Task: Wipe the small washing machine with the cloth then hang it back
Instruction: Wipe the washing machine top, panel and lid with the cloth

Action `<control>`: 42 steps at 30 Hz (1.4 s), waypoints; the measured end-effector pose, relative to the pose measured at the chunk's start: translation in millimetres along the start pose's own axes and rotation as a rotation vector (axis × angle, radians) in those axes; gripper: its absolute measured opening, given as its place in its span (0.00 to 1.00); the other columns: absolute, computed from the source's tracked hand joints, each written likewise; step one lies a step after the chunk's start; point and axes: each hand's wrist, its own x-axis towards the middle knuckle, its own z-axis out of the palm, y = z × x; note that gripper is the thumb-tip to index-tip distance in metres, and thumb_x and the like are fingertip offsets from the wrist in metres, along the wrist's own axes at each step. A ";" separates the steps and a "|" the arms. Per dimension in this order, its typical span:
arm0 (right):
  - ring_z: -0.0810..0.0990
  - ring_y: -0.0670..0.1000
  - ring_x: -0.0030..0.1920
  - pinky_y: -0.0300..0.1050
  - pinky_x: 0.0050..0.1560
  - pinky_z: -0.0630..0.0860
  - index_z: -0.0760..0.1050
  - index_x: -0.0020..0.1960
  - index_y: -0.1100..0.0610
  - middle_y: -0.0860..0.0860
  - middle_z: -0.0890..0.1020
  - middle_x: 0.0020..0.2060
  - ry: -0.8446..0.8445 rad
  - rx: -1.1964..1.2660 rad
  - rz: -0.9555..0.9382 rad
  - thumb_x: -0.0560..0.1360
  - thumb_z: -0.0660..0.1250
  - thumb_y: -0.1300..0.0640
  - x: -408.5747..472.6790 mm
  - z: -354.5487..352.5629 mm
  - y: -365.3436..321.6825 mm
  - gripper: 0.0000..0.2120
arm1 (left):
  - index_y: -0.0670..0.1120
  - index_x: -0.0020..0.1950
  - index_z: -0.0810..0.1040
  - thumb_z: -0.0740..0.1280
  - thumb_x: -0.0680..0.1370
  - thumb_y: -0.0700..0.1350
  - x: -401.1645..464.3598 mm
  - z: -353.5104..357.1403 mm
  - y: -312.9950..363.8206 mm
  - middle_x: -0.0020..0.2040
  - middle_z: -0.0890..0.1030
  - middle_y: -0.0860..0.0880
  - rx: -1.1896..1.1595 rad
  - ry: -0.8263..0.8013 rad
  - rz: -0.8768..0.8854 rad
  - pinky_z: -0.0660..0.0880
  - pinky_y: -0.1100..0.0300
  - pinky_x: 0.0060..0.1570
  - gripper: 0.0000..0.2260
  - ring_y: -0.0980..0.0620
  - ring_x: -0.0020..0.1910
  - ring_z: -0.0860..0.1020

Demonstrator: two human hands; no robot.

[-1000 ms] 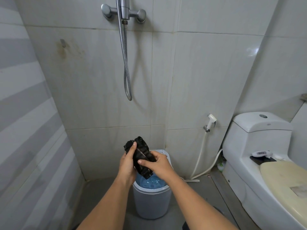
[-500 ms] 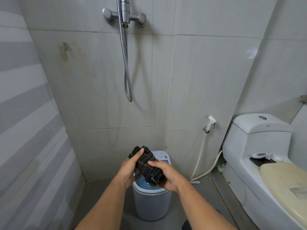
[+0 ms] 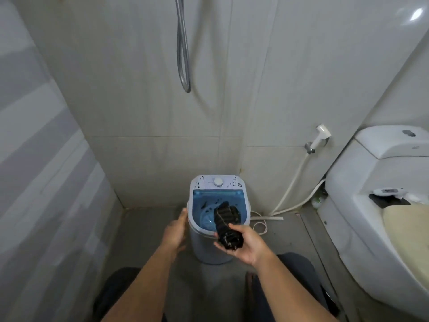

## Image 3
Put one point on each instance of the small white container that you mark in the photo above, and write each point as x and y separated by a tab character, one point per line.
318	200

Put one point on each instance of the cream toilet seat cover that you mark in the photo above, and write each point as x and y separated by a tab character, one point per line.
407	228

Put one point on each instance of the person's right hand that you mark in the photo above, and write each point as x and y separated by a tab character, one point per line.
249	243

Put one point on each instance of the person's left hand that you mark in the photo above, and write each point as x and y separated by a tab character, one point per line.
174	233

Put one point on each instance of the small white blue washing machine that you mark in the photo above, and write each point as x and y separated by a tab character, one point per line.
207	246

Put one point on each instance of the small white device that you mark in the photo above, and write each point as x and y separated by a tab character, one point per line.
387	191

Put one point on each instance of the white toilet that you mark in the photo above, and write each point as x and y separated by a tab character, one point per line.
355	231

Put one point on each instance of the person's left forearm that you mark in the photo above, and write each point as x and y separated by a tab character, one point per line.
144	288

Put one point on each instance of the white bidet sprayer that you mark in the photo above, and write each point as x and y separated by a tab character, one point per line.
321	134

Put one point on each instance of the person's right forearm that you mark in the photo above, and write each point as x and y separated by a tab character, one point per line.
288	291

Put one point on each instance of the dark striped cleaning cloth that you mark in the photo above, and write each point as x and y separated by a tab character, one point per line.
228	228

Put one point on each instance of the black flat item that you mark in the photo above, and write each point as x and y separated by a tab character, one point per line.
385	201

